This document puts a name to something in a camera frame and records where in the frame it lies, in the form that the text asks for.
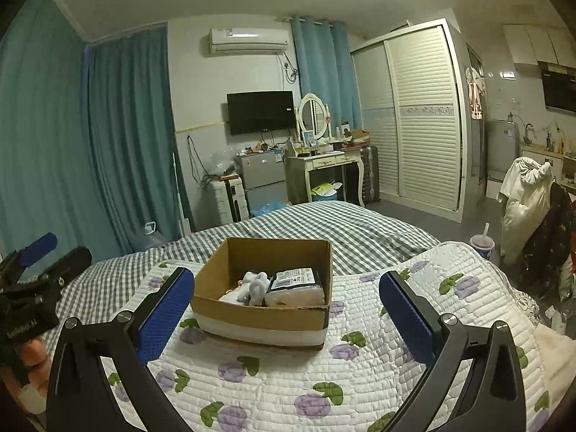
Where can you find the dark floral garment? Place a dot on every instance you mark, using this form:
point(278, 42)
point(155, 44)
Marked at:
point(551, 243)

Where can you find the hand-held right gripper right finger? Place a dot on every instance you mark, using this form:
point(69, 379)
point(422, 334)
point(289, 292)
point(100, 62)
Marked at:
point(407, 319)

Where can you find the cream dressing table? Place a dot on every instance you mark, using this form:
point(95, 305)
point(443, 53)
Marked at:
point(319, 159)

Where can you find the white cloth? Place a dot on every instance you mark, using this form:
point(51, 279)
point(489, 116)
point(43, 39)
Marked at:
point(551, 364)

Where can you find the pink hanging cloth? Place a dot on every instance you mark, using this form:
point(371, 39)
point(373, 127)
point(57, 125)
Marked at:
point(474, 99)

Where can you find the white air conditioner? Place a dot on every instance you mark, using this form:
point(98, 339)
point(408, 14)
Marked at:
point(247, 41)

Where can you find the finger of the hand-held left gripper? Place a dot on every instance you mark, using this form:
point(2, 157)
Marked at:
point(40, 244)
point(74, 261)

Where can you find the white quilted floral mat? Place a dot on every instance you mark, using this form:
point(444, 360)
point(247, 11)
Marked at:
point(360, 369)

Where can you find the yellow bag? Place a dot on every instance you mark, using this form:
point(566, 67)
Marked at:
point(326, 191)

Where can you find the grey suitcase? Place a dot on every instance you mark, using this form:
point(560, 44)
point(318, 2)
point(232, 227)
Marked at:
point(364, 175)

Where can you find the white pole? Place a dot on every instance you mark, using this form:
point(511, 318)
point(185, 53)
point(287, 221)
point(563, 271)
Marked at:
point(178, 198)

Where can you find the white oval mirror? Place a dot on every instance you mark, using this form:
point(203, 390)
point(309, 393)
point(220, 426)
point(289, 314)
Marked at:
point(312, 114)

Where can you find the kitchen counter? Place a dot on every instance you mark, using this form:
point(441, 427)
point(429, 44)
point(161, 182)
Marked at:
point(540, 150)

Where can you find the small picture frame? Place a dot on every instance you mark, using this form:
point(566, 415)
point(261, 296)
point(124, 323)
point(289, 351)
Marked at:
point(309, 137)

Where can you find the light blue curtain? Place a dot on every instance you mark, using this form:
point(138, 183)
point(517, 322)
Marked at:
point(319, 63)

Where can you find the small brown box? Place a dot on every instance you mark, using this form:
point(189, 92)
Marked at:
point(358, 136)

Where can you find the kitchen faucet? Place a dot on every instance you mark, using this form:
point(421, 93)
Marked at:
point(529, 132)

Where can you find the white kitchen wall cabinets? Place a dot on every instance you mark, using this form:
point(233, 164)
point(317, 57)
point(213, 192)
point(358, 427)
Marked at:
point(535, 45)

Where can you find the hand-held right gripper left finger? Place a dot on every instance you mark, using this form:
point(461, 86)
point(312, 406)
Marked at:
point(164, 315)

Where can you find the black range hood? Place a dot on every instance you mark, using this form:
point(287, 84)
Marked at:
point(560, 87)

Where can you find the black wall television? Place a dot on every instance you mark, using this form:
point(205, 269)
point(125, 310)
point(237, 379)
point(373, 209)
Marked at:
point(261, 112)

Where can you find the clear water jug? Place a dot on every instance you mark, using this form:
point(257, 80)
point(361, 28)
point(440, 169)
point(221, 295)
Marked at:
point(150, 238)

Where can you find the small silver fridge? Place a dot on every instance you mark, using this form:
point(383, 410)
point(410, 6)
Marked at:
point(261, 175)

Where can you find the person's left hand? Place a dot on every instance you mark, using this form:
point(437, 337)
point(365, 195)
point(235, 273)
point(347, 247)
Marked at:
point(35, 362)

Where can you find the grey upright appliance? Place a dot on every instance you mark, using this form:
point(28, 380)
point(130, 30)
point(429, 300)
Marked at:
point(501, 148)

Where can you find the clear plastic bag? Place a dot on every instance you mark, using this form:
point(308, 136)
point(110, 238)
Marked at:
point(220, 162)

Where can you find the blue plastic bag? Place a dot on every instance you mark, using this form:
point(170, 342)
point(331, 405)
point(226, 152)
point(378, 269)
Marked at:
point(270, 208)

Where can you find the brown cardboard box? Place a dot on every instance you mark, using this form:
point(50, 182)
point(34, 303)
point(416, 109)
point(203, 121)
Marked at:
point(252, 319)

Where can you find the white ribbed suitcase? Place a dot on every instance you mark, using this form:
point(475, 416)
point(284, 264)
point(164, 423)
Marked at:
point(225, 202)

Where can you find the white garment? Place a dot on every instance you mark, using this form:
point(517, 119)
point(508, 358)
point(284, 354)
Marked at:
point(524, 202)

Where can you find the white sliding door wardrobe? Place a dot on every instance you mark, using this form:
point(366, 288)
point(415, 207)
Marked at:
point(423, 121)

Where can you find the white and blue tissue pack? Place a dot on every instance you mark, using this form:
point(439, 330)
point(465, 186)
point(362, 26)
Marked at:
point(294, 294)

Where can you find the teal curtain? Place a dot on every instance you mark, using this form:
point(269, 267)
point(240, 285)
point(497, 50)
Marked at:
point(36, 144)
point(130, 144)

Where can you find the white plush toy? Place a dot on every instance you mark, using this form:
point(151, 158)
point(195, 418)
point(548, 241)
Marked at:
point(254, 290)

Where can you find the purple drink cup with straw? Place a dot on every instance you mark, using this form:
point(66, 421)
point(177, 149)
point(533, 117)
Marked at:
point(482, 247)

